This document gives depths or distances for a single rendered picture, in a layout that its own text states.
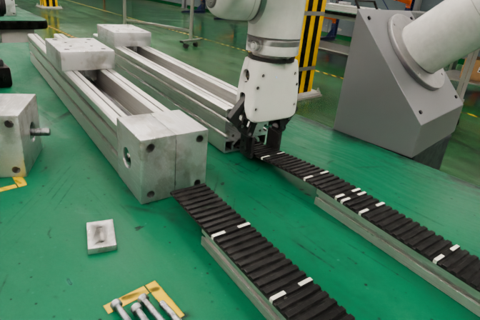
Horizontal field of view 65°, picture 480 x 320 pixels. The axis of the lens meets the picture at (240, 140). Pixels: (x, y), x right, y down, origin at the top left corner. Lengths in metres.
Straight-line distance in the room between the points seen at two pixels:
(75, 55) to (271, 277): 0.64
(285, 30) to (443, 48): 0.39
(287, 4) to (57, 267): 0.44
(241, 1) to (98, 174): 0.33
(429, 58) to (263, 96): 0.41
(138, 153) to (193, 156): 0.08
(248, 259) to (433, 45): 0.62
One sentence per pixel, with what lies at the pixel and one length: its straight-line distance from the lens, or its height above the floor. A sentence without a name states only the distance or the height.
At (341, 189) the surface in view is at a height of 0.81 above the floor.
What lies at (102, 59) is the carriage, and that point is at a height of 0.89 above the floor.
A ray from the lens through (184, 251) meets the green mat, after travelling 0.45.
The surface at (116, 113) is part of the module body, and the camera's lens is 0.61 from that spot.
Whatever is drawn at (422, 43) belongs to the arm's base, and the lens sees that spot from 0.87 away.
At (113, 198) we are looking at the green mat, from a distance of 0.55.
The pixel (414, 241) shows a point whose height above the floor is 0.81.
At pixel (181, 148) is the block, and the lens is 0.52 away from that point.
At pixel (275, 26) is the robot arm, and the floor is 1.01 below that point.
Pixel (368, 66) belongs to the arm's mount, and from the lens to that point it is 0.82.
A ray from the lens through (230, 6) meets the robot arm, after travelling 0.53.
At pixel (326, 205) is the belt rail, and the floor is 0.79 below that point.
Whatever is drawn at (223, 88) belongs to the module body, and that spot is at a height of 0.86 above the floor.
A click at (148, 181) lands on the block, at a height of 0.81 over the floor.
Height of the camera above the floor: 1.07
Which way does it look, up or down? 23 degrees down
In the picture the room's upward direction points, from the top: 6 degrees clockwise
